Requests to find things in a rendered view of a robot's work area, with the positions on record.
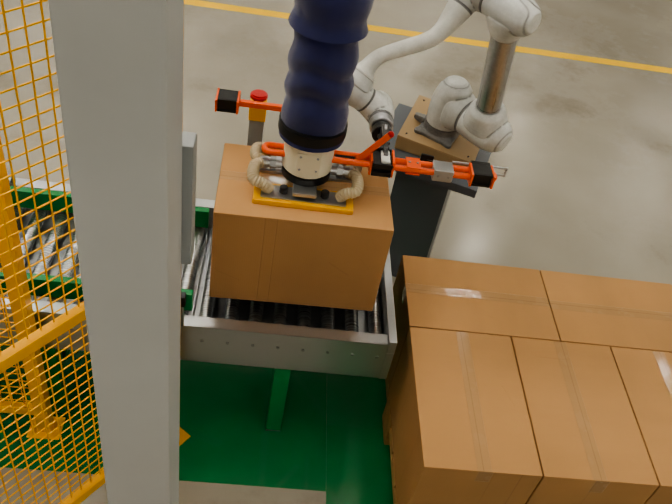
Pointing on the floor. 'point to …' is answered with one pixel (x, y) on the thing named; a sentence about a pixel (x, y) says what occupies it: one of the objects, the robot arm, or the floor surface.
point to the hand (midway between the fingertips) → (384, 162)
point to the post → (256, 125)
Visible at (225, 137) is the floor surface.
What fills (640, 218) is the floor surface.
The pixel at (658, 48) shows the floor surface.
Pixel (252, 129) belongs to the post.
